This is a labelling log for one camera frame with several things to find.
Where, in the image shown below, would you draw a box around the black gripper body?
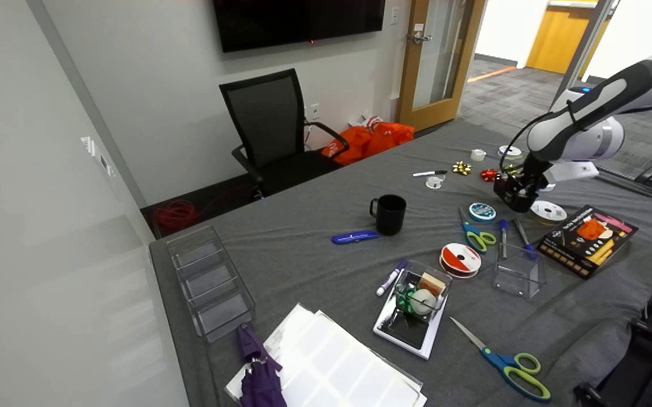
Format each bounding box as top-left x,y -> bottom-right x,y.
508,156 -> 551,192

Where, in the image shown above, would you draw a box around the black tape dispenser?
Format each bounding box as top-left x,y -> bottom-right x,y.
493,177 -> 536,213

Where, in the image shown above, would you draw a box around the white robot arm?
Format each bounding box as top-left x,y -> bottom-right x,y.
493,57 -> 652,213

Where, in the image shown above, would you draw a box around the white ribbon spool near box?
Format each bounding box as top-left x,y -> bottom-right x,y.
531,198 -> 568,221

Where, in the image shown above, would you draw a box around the black box with orange print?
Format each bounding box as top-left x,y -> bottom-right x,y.
540,206 -> 636,278

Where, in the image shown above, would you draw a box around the clear acrylic box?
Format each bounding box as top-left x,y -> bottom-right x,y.
493,256 -> 547,299

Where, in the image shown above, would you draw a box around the blue marker pen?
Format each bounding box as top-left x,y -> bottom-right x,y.
498,218 -> 510,260

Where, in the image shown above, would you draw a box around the red gift bow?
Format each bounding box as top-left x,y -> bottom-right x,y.
480,170 -> 498,183

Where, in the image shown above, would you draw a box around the blue ribbon spool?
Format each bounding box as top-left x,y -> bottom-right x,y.
466,202 -> 497,221

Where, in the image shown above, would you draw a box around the grey blue pen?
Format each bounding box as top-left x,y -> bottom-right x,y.
515,218 -> 540,260

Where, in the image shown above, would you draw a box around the gold gift bow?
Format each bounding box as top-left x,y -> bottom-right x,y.
454,161 -> 471,177

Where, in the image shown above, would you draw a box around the grey tablecloth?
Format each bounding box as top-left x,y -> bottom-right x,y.
148,117 -> 652,407

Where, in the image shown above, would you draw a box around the small clear tape roll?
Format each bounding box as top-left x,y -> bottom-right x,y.
426,177 -> 446,190

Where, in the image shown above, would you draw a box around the orange ribbon spool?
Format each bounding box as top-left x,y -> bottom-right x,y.
439,241 -> 482,278

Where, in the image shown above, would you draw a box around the black mug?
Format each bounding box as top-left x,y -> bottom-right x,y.
370,194 -> 407,235

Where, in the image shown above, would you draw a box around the purple white marker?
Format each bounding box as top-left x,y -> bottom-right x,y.
377,260 -> 410,296

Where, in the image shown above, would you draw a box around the white tray with twine spools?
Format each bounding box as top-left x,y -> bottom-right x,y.
375,270 -> 449,359

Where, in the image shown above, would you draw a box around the blue plastic tag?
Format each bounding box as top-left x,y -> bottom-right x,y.
330,230 -> 378,247

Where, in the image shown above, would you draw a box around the orange bag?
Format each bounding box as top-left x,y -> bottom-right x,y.
323,122 -> 414,165

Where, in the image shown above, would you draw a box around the wooden glass door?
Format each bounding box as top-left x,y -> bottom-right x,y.
397,0 -> 487,130

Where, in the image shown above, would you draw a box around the black office chair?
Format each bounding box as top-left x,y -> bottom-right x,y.
221,67 -> 349,197

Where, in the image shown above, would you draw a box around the white label sheets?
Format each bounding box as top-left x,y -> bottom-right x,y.
227,306 -> 426,407

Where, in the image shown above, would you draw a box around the clear plastic organizer tray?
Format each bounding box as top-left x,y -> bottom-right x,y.
169,229 -> 255,341

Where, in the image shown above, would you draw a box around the purple cloth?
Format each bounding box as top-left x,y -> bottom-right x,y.
239,322 -> 287,407

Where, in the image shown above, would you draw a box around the small green-handled scissors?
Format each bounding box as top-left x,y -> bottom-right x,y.
458,211 -> 497,252

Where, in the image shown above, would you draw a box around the large green-handled scissors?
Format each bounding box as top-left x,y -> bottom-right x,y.
454,319 -> 552,403

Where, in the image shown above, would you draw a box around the wall-mounted black television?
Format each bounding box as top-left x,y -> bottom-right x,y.
214,0 -> 385,52

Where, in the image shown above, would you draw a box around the red cable coil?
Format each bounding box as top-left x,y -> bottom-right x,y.
153,202 -> 205,235

